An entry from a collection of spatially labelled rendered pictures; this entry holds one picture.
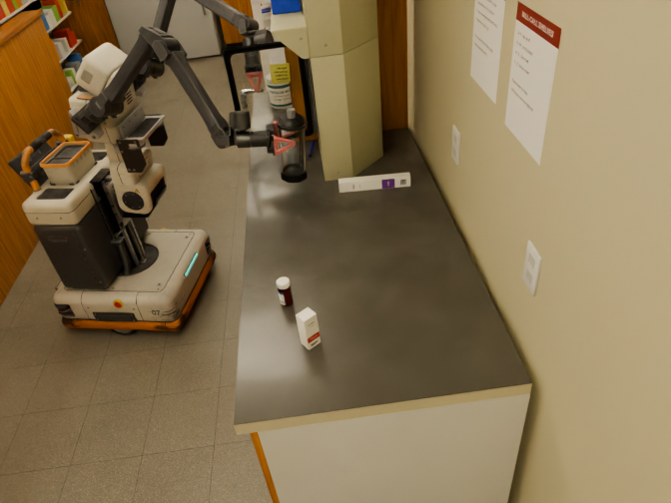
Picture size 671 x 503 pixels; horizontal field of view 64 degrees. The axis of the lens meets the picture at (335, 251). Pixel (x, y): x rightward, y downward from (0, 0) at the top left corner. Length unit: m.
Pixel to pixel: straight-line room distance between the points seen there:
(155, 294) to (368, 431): 1.68
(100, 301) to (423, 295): 1.85
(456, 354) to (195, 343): 1.75
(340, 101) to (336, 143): 0.16
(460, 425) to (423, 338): 0.23
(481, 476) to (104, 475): 1.56
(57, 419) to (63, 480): 0.34
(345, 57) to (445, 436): 1.22
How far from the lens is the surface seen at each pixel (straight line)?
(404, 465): 1.53
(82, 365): 3.03
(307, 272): 1.64
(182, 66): 2.05
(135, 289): 2.87
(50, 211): 2.72
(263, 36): 2.25
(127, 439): 2.63
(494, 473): 1.66
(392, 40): 2.29
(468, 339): 1.42
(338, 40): 1.87
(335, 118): 1.96
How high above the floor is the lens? 1.99
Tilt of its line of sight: 38 degrees down
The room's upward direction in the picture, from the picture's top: 7 degrees counter-clockwise
